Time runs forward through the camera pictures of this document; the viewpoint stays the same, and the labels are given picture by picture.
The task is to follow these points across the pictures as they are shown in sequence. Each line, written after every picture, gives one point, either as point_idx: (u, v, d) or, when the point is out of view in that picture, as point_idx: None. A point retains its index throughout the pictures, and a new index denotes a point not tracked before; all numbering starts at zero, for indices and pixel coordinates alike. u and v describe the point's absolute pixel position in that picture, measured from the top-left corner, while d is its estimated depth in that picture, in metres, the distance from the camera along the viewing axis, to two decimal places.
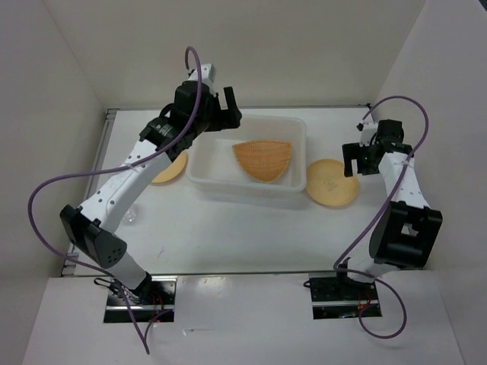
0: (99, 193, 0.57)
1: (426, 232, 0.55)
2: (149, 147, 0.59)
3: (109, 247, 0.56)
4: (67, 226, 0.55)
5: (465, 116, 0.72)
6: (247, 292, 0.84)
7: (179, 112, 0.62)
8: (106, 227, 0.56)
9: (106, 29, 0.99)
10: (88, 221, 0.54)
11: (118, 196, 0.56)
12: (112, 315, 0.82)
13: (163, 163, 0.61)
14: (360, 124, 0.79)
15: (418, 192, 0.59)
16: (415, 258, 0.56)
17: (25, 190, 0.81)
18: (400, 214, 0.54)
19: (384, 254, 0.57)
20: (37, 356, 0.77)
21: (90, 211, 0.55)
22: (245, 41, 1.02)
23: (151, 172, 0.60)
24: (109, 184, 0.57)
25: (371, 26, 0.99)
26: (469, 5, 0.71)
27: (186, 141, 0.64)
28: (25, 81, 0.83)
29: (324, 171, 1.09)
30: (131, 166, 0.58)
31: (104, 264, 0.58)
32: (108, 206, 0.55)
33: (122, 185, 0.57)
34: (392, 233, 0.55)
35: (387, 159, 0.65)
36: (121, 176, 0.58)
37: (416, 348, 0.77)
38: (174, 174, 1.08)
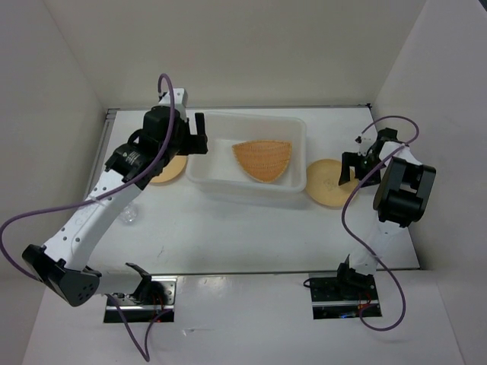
0: (63, 230, 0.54)
1: (422, 185, 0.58)
2: (116, 178, 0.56)
3: (76, 288, 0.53)
4: (30, 267, 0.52)
5: (465, 116, 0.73)
6: (247, 292, 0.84)
7: (148, 138, 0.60)
8: (74, 267, 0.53)
9: (106, 28, 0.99)
10: (52, 263, 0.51)
11: (83, 233, 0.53)
12: (112, 316, 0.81)
13: (131, 193, 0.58)
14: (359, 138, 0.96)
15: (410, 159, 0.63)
16: (413, 210, 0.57)
17: (25, 189, 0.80)
18: (397, 166, 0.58)
19: (384, 206, 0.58)
20: (37, 357, 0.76)
21: (55, 249, 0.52)
22: (246, 42, 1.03)
23: (121, 201, 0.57)
24: (77, 217, 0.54)
25: (371, 27, 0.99)
26: (469, 5, 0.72)
27: (156, 169, 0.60)
28: (25, 80, 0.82)
29: (324, 172, 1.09)
30: (97, 200, 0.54)
31: (74, 301, 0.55)
32: (74, 243, 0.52)
33: (88, 220, 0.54)
34: (393, 182, 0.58)
35: (387, 146, 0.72)
36: (86, 210, 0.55)
37: (416, 347, 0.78)
38: (173, 174, 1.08)
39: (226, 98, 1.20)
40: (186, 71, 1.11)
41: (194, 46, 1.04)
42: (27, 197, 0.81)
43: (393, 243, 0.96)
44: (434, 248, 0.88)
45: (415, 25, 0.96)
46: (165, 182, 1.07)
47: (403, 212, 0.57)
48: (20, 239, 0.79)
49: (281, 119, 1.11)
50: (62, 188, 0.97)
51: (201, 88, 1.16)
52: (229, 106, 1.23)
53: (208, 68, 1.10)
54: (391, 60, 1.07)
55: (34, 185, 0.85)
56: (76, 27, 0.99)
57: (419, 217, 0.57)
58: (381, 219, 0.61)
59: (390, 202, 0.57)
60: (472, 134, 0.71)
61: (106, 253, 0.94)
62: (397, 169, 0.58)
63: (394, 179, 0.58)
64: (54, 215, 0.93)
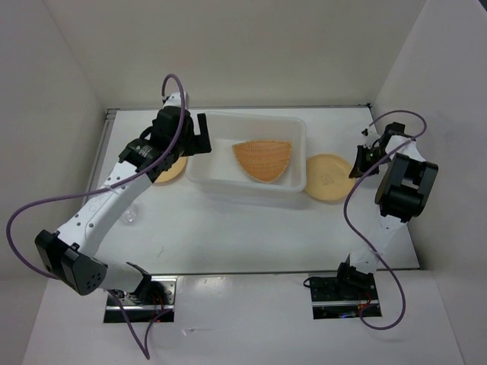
0: (77, 214, 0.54)
1: (424, 181, 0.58)
2: (128, 169, 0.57)
3: (87, 274, 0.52)
4: (42, 252, 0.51)
5: (465, 116, 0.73)
6: (247, 292, 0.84)
7: (160, 133, 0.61)
8: (86, 253, 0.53)
9: (107, 28, 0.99)
10: (65, 247, 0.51)
11: (97, 218, 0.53)
12: (111, 316, 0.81)
13: (142, 185, 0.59)
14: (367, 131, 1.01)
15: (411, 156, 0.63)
16: (412, 205, 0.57)
17: (25, 189, 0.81)
18: (400, 161, 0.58)
19: (386, 200, 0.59)
20: (36, 357, 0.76)
21: (70, 233, 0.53)
22: (246, 42, 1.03)
23: (132, 193, 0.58)
24: (92, 203, 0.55)
25: (371, 27, 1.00)
26: (469, 6, 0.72)
27: (166, 162, 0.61)
28: (24, 80, 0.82)
29: (321, 168, 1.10)
30: (110, 188, 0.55)
31: (83, 290, 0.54)
32: (87, 228, 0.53)
33: (101, 207, 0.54)
34: (394, 178, 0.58)
35: (394, 139, 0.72)
36: (100, 198, 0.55)
37: (417, 347, 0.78)
38: (173, 174, 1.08)
39: (225, 98, 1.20)
40: (186, 71, 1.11)
41: (194, 46, 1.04)
42: (27, 197, 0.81)
43: (393, 243, 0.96)
44: (434, 248, 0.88)
45: (415, 26, 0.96)
46: (165, 182, 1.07)
47: (404, 206, 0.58)
48: (21, 239, 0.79)
49: (280, 120, 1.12)
50: (62, 189, 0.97)
51: (201, 88, 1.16)
52: (229, 106, 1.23)
53: (208, 68, 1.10)
54: (391, 61, 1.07)
55: (35, 185, 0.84)
56: (77, 27, 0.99)
57: (419, 213, 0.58)
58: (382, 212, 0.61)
59: (389, 195, 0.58)
60: (471, 134, 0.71)
61: (106, 252, 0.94)
62: (399, 166, 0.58)
63: (397, 175, 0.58)
64: (55, 214, 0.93)
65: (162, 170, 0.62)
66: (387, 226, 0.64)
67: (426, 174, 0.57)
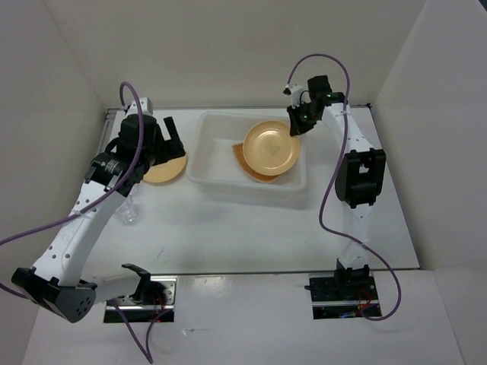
0: (52, 249, 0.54)
1: (377, 168, 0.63)
2: (97, 188, 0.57)
3: (73, 303, 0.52)
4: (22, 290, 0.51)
5: (464, 115, 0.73)
6: (246, 292, 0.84)
7: (126, 145, 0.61)
8: (68, 283, 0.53)
9: (106, 30, 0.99)
10: (46, 282, 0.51)
11: (72, 248, 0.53)
12: (112, 315, 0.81)
13: (115, 201, 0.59)
14: (287, 88, 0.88)
15: (362, 138, 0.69)
16: (373, 190, 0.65)
17: (24, 190, 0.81)
18: (354, 162, 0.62)
19: (351, 195, 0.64)
20: (37, 357, 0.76)
21: (47, 268, 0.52)
22: (246, 42, 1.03)
23: (105, 214, 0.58)
24: (64, 233, 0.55)
25: (370, 27, 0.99)
26: (470, 5, 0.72)
27: (136, 174, 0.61)
28: (23, 80, 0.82)
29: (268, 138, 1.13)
30: (81, 213, 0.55)
31: (74, 318, 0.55)
32: (64, 260, 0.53)
33: (74, 236, 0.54)
34: (353, 176, 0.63)
35: (329, 113, 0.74)
36: (71, 226, 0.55)
37: (417, 347, 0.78)
38: (173, 174, 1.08)
39: (226, 98, 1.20)
40: (186, 71, 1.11)
41: (194, 47, 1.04)
42: (27, 198, 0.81)
43: (393, 242, 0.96)
44: (434, 248, 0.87)
45: (415, 26, 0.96)
46: (166, 182, 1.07)
47: (367, 194, 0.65)
48: (21, 241, 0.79)
49: (280, 120, 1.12)
50: (62, 189, 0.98)
51: (200, 88, 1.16)
52: (230, 105, 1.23)
53: (208, 68, 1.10)
54: (391, 61, 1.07)
55: (35, 187, 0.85)
56: (76, 28, 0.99)
57: (380, 190, 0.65)
58: (352, 206, 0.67)
59: (354, 192, 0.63)
60: (471, 134, 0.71)
61: (106, 252, 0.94)
62: (354, 166, 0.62)
63: (353, 174, 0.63)
64: (54, 215, 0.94)
65: (133, 182, 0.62)
66: (361, 214, 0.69)
67: (377, 162, 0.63)
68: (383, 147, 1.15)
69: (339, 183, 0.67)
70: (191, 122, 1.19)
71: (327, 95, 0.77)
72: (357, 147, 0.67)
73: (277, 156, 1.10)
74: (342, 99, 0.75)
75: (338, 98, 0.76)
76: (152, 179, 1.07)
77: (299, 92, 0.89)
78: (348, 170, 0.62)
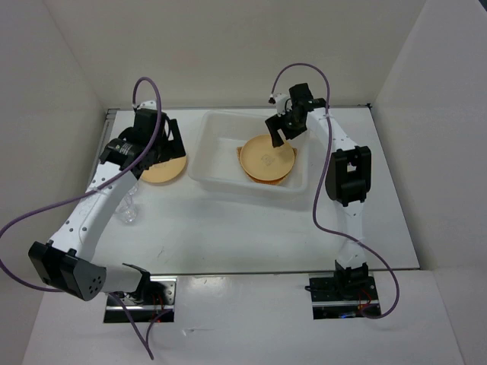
0: (68, 222, 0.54)
1: (363, 165, 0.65)
2: (112, 168, 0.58)
3: (88, 278, 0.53)
4: (38, 265, 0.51)
5: (465, 116, 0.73)
6: (247, 292, 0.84)
7: (138, 132, 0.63)
8: (83, 255, 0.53)
9: (106, 30, 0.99)
10: (64, 254, 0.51)
11: (89, 221, 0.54)
12: (112, 316, 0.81)
13: (128, 183, 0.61)
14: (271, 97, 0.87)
15: (346, 137, 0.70)
16: (363, 187, 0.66)
17: (25, 190, 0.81)
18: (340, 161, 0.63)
19: (342, 194, 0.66)
20: (36, 357, 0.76)
21: (64, 240, 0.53)
22: (246, 42, 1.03)
23: (119, 193, 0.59)
24: (81, 207, 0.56)
25: (370, 28, 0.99)
26: (470, 7, 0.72)
27: (148, 159, 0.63)
28: (23, 80, 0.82)
29: (262, 147, 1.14)
30: (98, 189, 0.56)
31: (86, 296, 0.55)
32: (81, 233, 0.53)
33: (92, 211, 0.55)
34: (341, 176, 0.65)
35: (313, 118, 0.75)
36: (87, 201, 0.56)
37: (418, 347, 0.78)
38: (173, 174, 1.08)
39: (227, 98, 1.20)
40: (186, 71, 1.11)
41: (194, 47, 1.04)
42: (27, 198, 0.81)
43: (393, 242, 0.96)
44: (434, 248, 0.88)
45: (415, 26, 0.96)
46: (165, 182, 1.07)
47: (356, 191, 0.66)
48: (22, 241, 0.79)
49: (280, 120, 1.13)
50: (62, 189, 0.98)
51: (200, 88, 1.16)
52: (230, 106, 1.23)
53: (208, 68, 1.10)
54: (392, 61, 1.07)
55: (35, 186, 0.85)
56: (77, 28, 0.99)
57: (370, 185, 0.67)
58: (344, 204, 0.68)
59: (345, 191, 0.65)
60: (471, 135, 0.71)
61: (106, 253, 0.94)
62: (340, 166, 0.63)
63: (342, 172, 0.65)
64: (54, 215, 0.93)
65: (144, 167, 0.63)
66: (354, 213, 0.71)
67: (362, 159, 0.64)
68: (383, 147, 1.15)
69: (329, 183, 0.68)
70: (191, 122, 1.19)
71: (310, 102, 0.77)
72: (342, 146, 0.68)
73: (275, 160, 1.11)
74: (325, 105, 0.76)
75: (320, 104, 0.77)
76: (152, 179, 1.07)
77: (283, 101, 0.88)
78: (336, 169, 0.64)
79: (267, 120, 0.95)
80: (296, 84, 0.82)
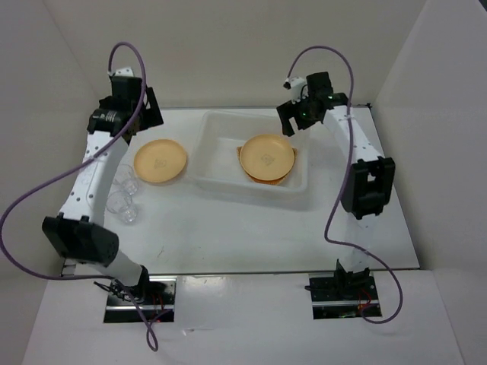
0: (74, 193, 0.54)
1: (385, 177, 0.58)
2: (103, 136, 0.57)
3: (103, 241, 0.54)
4: (52, 236, 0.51)
5: (464, 116, 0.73)
6: (247, 291, 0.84)
7: (119, 99, 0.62)
8: (97, 220, 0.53)
9: (106, 29, 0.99)
10: (75, 221, 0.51)
11: (94, 188, 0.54)
12: (112, 315, 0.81)
13: (120, 148, 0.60)
14: (288, 82, 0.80)
15: (369, 144, 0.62)
16: (381, 201, 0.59)
17: (25, 189, 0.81)
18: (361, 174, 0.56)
19: (357, 207, 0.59)
20: (37, 357, 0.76)
21: (73, 211, 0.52)
22: (246, 42, 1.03)
23: (114, 159, 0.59)
24: (82, 178, 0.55)
25: (371, 28, 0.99)
26: (470, 7, 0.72)
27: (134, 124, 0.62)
28: (23, 80, 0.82)
29: (262, 148, 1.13)
30: (94, 157, 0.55)
31: (104, 260, 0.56)
32: (88, 200, 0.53)
33: (94, 178, 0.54)
34: (359, 188, 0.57)
35: (332, 118, 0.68)
36: (87, 170, 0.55)
37: (418, 347, 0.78)
38: (173, 174, 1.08)
39: (227, 98, 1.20)
40: (186, 71, 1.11)
41: (194, 47, 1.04)
42: (27, 198, 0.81)
43: (393, 242, 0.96)
44: (434, 248, 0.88)
45: (415, 26, 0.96)
46: (165, 182, 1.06)
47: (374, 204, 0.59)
48: (22, 240, 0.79)
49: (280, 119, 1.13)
50: (62, 189, 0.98)
51: (201, 88, 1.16)
52: (230, 106, 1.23)
53: (208, 68, 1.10)
54: (391, 61, 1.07)
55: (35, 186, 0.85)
56: (77, 27, 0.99)
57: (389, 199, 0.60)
58: (358, 217, 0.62)
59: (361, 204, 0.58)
60: (471, 134, 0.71)
61: None
62: (361, 178, 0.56)
63: (360, 185, 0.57)
64: (54, 215, 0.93)
65: (131, 133, 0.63)
66: (367, 224, 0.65)
67: (386, 171, 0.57)
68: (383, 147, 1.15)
69: (344, 194, 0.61)
70: (191, 122, 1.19)
71: (329, 97, 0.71)
72: (364, 154, 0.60)
73: (275, 160, 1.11)
74: (345, 103, 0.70)
75: (341, 100, 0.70)
76: (152, 179, 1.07)
77: (299, 87, 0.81)
78: (354, 182, 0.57)
79: (278, 106, 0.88)
80: (315, 74, 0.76)
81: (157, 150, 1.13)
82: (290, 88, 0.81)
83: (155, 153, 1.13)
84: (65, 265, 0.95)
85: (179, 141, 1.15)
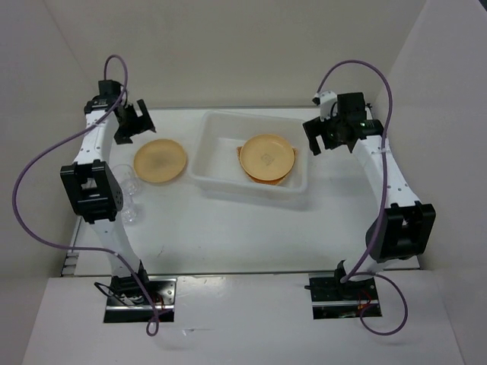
0: (82, 150, 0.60)
1: (421, 226, 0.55)
2: (98, 112, 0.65)
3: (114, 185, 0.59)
4: (70, 181, 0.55)
5: (465, 116, 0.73)
6: (247, 291, 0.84)
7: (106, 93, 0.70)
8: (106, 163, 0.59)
9: (106, 30, 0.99)
10: (90, 163, 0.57)
11: (101, 142, 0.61)
12: (112, 315, 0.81)
13: (115, 123, 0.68)
14: (316, 97, 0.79)
15: (405, 185, 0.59)
16: (413, 249, 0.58)
17: (25, 190, 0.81)
18: (396, 220, 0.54)
19: (385, 254, 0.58)
20: (37, 357, 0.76)
21: (86, 160, 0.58)
22: (246, 42, 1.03)
23: (112, 128, 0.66)
24: (87, 139, 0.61)
25: (371, 27, 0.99)
26: (471, 6, 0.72)
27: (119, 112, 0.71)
28: (23, 80, 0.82)
29: (262, 149, 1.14)
30: (97, 123, 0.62)
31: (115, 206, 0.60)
32: (97, 150, 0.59)
33: (99, 136, 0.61)
34: (389, 236, 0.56)
35: (364, 149, 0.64)
36: (90, 134, 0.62)
37: (418, 347, 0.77)
38: (173, 174, 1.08)
39: (227, 98, 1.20)
40: (186, 71, 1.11)
41: (194, 47, 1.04)
42: (27, 198, 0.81)
43: None
44: (434, 248, 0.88)
45: (415, 26, 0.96)
46: (164, 182, 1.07)
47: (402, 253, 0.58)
48: (22, 240, 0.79)
49: (280, 120, 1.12)
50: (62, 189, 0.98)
51: (201, 88, 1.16)
52: (230, 106, 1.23)
53: (208, 68, 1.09)
54: (392, 61, 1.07)
55: (35, 186, 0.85)
56: (77, 28, 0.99)
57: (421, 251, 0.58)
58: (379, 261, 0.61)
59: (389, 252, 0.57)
60: (471, 135, 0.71)
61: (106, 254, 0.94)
62: (395, 224, 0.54)
63: (391, 234, 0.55)
64: (54, 215, 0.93)
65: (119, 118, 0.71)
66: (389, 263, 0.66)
67: (421, 223, 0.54)
68: None
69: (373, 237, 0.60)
70: (192, 122, 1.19)
71: (362, 125, 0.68)
72: (399, 197, 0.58)
73: (276, 160, 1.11)
74: (380, 134, 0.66)
75: (374, 129, 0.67)
76: (151, 179, 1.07)
77: (329, 103, 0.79)
78: (386, 230, 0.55)
79: (304, 123, 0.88)
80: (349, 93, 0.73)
81: (155, 150, 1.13)
82: (319, 103, 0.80)
83: (154, 153, 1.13)
84: (65, 265, 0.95)
85: (179, 141, 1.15)
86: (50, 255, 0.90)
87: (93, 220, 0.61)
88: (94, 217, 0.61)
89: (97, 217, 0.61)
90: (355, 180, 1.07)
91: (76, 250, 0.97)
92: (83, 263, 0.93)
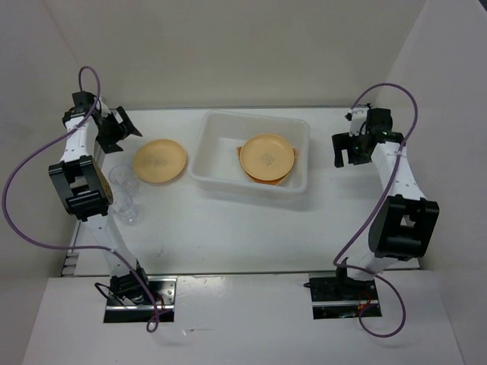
0: (68, 150, 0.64)
1: (422, 222, 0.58)
2: (77, 118, 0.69)
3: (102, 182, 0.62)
4: (58, 179, 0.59)
5: (465, 116, 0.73)
6: (247, 291, 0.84)
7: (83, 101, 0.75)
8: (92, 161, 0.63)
9: (106, 30, 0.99)
10: (76, 160, 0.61)
11: (84, 141, 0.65)
12: (112, 315, 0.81)
13: (93, 128, 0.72)
14: (349, 112, 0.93)
15: (412, 184, 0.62)
16: (415, 249, 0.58)
17: (24, 190, 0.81)
18: (399, 208, 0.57)
19: (384, 246, 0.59)
20: (37, 357, 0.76)
21: (72, 158, 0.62)
22: (246, 43, 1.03)
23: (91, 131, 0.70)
24: (71, 142, 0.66)
25: (371, 28, 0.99)
26: (470, 6, 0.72)
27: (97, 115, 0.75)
28: (23, 80, 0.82)
29: (262, 149, 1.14)
30: (77, 127, 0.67)
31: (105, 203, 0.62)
32: (81, 148, 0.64)
33: (82, 137, 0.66)
34: (391, 225, 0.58)
35: (381, 150, 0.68)
36: (73, 137, 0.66)
37: (418, 347, 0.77)
38: (172, 175, 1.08)
39: (227, 98, 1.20)
40: (186, 71, 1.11)
41: (194, 48, 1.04)
42: (26, 198, 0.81)
43: None
44: (434, 248, 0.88)
45: (415, 26, 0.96)
46: (164, 181, 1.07)
47: (403, 249, 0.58)
48: (23, 241, 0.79)
49: (280, 120, 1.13)
50: None
51: (200, 88, 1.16)
52: (230, 106, 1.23)
53: (208, 68, 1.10)
54: (392, 61, 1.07)
55: (34, 186, 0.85)
56: (76, 28, 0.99)
57: (422, 254, 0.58)
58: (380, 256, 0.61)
59: (389, 244, 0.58)
60: (471, 135, 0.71)
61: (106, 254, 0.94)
62: (396, 212, 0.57)
63: (392, 223, 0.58)
64: (54, 215, 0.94)
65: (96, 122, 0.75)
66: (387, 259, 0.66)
67: (424, 216, 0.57)
68: None
69: (375, 230, 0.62)
70: (192, 122, 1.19)
71: (383, 134, 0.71)
72: (405, 192, 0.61)
73: (275, 160, 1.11)
74: (399, 142, 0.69)
75: (395, 139, 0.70)
76: (150, 179, 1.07)
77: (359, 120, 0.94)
78: (387, 217, 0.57)
79: (334, 135, 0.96)
80: (378, 108, 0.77)
81: (153, 151, 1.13)
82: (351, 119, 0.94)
83: (151, 155, 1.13)
84: (65, 265, 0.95)
85: (179, 141, 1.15)
86: (50, 256, 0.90)
87: (86, 217, 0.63)
88: (87, 214, 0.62)
89: (90, 214, 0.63)
90: (355, 180, 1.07)
91: (76, 250, 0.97)
92: (83, 263, 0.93)
